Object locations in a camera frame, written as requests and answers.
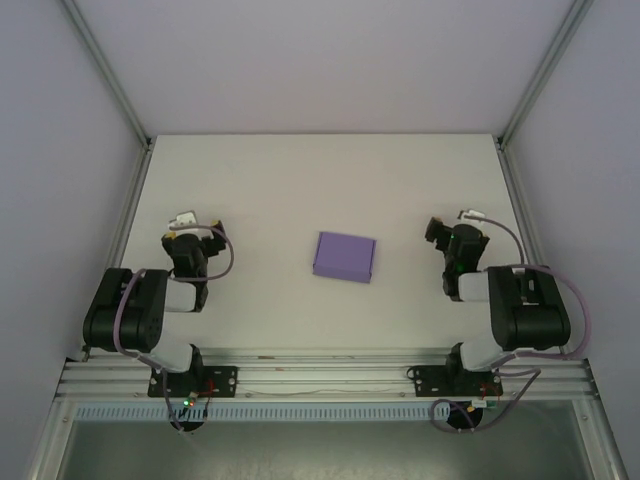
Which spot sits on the purple paper box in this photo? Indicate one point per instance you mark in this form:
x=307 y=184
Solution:
x=345 y=257

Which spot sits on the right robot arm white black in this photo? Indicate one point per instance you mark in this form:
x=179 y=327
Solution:
x=530 y=320

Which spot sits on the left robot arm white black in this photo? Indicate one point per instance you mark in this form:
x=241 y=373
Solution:
x=145 y=320

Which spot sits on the small circuit board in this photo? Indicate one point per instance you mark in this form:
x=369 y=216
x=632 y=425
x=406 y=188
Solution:
x=189 y=401
x=482 y=405

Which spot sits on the grey metal sheet panel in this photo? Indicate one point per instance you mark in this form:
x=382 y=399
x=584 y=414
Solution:
x=320 y=450

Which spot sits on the aluminium table side rail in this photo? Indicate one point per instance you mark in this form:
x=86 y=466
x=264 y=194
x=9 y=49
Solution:
x=522 y=210
x=127 y=210

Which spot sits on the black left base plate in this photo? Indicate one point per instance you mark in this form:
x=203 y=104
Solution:
x=222 y=380

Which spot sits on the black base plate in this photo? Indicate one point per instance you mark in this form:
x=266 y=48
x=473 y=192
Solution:
x=222 y=380
x=425 y=380

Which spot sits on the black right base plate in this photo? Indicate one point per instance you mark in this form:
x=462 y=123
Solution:
x=425 y=380

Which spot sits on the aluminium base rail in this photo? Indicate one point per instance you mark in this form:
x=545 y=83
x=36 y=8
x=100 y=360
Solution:
x=320 y=372

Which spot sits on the aluminium frame post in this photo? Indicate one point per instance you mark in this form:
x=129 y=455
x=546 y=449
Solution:
x=110 y=75
x=540 y=75

